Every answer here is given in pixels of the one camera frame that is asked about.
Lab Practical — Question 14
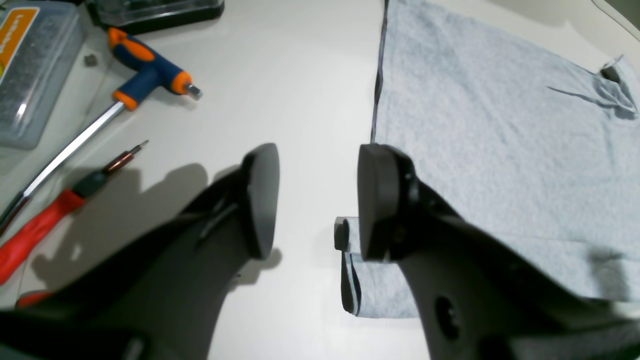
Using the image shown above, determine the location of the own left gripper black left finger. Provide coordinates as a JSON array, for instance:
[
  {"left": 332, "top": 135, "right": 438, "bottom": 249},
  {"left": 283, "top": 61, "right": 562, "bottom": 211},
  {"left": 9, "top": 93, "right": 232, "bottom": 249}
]
[{"left": 1, "top": 143, "right": 281, "bottom": 360}]

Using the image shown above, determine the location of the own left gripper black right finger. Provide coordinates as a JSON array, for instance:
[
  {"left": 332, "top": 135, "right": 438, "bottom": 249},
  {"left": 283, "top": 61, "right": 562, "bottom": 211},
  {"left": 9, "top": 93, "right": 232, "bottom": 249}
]
[{"left": 358, "top": 143, "right": 640, "bottom": 360}]

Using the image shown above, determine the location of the grey T-shirt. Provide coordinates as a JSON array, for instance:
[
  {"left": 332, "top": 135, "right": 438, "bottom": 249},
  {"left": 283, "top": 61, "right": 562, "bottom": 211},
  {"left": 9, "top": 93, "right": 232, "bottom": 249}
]
[{"left": 334, "top": 0, "right": 640, "bottom": 319}]

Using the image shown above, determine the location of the black tool case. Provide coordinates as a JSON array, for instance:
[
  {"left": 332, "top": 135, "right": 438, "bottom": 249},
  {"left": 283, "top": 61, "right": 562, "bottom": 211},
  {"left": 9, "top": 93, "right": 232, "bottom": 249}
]
[{"left": 85, "top": 0, "right": 226, "bottom": 35}]

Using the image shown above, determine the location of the clear plastic parts box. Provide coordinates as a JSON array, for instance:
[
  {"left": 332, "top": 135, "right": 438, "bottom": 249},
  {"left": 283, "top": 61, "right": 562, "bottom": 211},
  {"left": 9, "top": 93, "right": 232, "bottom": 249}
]
[{"left": 0, "top": 0, "right": 85, "bottom": 150}]

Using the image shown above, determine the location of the red handled screwdriver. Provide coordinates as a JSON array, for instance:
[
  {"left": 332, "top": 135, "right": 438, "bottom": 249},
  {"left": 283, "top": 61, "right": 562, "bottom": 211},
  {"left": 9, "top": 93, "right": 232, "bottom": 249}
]
[{"left": 0, "top": 140, "right": 149, "bottom": 285}]

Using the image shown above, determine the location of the orange blue T-handle wrench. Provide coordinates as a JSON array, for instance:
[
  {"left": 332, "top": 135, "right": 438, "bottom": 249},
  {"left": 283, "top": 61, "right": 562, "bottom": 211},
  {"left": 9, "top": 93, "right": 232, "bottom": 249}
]
[{"left": 0, "top": 27, "right": 203, "bottom": 236}]

